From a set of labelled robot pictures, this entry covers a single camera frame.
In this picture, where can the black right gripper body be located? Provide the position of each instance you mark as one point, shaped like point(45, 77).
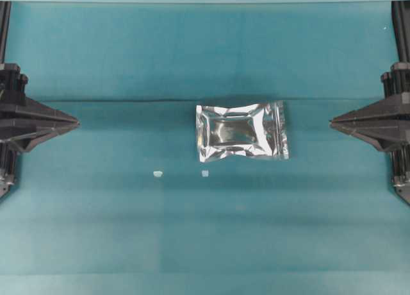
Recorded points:
point(397, 82)

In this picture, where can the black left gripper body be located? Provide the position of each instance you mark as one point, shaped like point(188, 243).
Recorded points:
point(12, 95)

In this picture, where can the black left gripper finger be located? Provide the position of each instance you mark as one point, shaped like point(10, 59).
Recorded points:
point(24, 140)
point(29, 111)

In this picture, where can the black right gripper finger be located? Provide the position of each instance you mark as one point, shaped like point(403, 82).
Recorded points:
point(384, 112)
point(384, 137)

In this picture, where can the silver zip bag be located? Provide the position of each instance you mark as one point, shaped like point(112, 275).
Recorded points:
point(255, 131)

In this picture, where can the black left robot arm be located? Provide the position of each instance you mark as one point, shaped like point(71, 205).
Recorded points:
point(5, 18)

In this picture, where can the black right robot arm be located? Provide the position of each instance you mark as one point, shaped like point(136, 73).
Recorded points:
point(400, 18)

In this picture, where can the white tape piece left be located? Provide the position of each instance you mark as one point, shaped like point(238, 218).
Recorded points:
point(158, 174)

